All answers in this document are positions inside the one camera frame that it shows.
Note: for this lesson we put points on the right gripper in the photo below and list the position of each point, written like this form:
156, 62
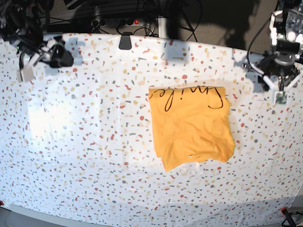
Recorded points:
54, 54

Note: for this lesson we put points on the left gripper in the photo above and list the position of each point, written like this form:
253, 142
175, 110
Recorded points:
279, 66

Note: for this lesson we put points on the yellow T-shirt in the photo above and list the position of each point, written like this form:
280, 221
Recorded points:
190, 125

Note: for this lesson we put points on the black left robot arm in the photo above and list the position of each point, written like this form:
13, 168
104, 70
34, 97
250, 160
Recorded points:
286, 35

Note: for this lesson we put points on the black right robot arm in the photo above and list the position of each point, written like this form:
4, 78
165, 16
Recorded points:
23, 23

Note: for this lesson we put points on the black table clamp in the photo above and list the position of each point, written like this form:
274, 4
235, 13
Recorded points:
125, 41

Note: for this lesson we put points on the white power strip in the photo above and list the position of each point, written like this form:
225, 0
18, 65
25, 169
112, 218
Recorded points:
117, 22

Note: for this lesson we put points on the white terrazzo pattern tablecloth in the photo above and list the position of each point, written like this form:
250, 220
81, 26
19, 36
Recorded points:
77, 142

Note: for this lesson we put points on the red black clamp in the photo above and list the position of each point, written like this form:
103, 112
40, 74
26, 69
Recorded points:
288, 221

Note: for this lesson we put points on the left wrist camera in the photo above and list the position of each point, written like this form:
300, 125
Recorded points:
280, 97

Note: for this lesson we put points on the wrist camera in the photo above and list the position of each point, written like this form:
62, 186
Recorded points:
25, 75
280, 97

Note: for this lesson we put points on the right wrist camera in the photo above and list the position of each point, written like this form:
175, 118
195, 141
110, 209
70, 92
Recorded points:
25, 75

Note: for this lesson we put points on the aluminium frame post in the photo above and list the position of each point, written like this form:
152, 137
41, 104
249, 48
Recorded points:
162, 27

